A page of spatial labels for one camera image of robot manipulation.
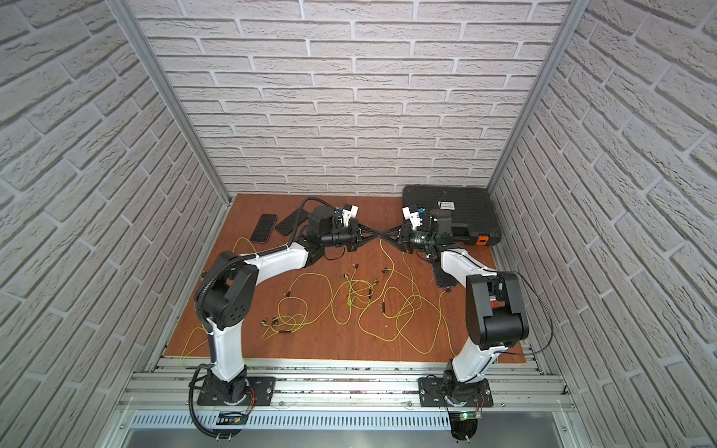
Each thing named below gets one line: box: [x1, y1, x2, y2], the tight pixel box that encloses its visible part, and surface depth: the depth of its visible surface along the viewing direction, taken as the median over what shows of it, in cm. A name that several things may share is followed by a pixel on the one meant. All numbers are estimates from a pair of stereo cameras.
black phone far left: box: [250, 212, 278, 244], surface depth 112 cm
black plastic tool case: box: [402, 184, 502, 246], surface depth 114 cm
